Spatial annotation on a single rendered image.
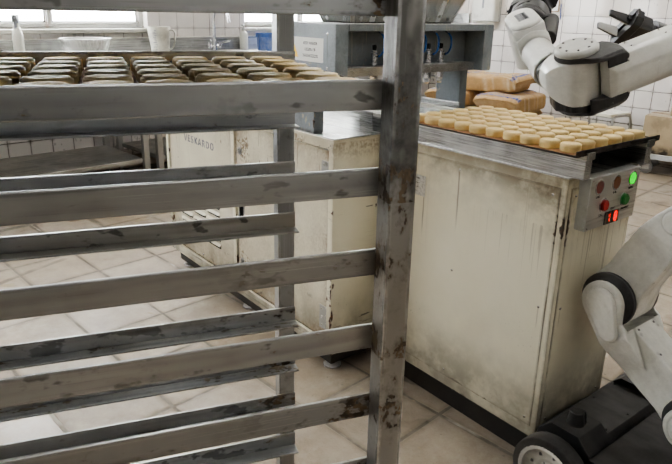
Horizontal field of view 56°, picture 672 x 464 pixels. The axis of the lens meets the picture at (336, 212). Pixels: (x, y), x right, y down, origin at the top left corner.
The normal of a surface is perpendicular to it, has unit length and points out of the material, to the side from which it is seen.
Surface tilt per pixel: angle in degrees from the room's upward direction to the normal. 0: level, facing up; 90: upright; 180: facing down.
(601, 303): 90
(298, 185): 90
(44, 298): 90
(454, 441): 0
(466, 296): 90
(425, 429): 0
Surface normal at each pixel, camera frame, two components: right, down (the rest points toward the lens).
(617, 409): 0.02, -0.95
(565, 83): -0.67, 0.54
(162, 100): 0.33, 0.29
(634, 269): -0.79, 0.18
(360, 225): 0.61, 0.25
